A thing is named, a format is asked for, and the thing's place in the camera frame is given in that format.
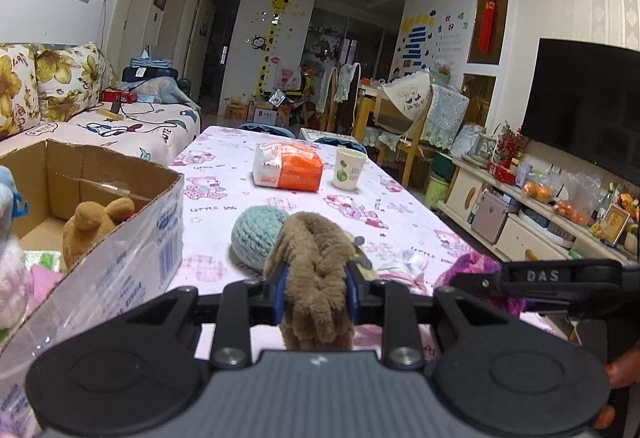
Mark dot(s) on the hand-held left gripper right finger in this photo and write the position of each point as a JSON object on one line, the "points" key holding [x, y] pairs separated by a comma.
{"points": [[351, 293]]}

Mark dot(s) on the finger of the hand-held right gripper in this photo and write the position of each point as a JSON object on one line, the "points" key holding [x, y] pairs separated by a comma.
{"points": [[482, 283]]}

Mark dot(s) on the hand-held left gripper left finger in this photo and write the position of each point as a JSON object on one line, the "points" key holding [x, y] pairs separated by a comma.
{"points": [[280, 293]]}

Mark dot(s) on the purple knit hat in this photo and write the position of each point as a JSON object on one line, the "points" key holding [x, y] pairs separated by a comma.
{"points": [[465, 268]]}

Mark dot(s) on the brown plush toy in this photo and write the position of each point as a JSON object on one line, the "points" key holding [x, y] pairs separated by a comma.
{"points": [[312, 268], [92, 228]]}

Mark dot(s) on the cardboard box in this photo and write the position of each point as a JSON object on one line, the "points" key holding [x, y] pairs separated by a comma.
{"points": [[125, 238]]}

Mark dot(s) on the pink fleece hat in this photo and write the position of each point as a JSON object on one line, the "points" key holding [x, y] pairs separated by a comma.
{"points": [[47, 283]]}

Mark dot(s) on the white fluffy plush toy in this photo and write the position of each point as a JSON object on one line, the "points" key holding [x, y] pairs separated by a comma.
{"points": [[12, 283]]}

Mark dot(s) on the orange white soft package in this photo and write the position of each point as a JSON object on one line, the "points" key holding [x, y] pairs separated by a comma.
{"points": [[290, 165]]}

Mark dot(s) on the person's right hand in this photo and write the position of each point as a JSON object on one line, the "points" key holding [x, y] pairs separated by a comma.
{"points": [[625, 368]]}

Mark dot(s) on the tan small plush toy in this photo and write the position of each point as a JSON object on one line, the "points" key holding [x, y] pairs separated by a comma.
{"points": [[364, 258]]}

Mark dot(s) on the cream tv cabinet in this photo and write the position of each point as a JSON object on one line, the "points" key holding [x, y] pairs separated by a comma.
{"points": [[525, 233]]}

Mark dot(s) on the white pink cloth bundle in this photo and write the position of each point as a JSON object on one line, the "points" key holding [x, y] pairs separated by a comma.
{"points": [[407, 273]]}

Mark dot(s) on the teal knitted yarn ball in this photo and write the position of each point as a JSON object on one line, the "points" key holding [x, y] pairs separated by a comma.
{"points": [[255, 233]]}

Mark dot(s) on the silver metal case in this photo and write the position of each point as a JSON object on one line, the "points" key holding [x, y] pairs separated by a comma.
{"points": [[492, 218]]}

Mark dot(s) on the orange fruit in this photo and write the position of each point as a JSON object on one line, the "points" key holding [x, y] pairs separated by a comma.
{"points": [[535, 192], [570, 213]]}

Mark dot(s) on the white paper cup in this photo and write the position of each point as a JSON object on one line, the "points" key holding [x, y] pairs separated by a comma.
{"points": [[347, 167]]}

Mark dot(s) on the red flower bouquet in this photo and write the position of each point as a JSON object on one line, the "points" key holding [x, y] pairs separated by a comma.
{"points": [[510, 142]]}

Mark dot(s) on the dark blue chair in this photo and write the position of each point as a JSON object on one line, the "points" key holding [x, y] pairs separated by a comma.
{"points": [[265, 128], [340, 145]]}

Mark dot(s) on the black flat television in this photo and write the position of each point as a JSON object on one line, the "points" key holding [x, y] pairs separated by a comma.
{"points": [[585, 102]]}

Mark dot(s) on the yellow wooden chair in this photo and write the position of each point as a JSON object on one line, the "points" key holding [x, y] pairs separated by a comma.
{"points": [[410, 117]]}

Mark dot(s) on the cardboard boxes on floor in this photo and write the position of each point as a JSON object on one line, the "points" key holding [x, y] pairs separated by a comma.
{"points": [[260, 112]]}

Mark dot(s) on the yellow dining table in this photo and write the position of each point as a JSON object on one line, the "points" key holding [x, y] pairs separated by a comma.
{"points": [[370, 107]]}

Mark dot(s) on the sofa with cartoon cover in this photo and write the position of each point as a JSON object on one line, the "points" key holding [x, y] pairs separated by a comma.
{"points": [[125, 132]]}

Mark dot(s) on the pale green printed cloth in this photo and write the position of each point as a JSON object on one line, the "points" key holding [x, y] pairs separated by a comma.
{"points": [[42, 262]]}

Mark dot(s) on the giraffe height chart sticker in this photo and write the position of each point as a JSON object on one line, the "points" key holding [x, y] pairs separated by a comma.
{"points": [[272, 47]]}

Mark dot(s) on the pile of clothes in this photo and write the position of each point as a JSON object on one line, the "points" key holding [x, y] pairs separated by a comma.
{"points": [[155, 80]]}

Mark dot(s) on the red box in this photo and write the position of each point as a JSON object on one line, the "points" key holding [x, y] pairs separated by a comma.
{"points": [[117, 96]]}

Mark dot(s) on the light blue plush toy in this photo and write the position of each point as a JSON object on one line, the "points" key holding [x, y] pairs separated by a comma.
{"points": [[10, 203]]}

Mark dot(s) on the yellow floral sofa cushion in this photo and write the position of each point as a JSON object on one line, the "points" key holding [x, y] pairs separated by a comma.
{"points": [[70, 77], [15, 87]]}

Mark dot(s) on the gold photo frame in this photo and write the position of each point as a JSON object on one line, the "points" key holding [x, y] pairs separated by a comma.
{"points": [[614, 224]]}

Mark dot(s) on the blue wall sticker set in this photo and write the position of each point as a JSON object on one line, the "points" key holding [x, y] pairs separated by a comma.
{"points": [[425, 37]]}

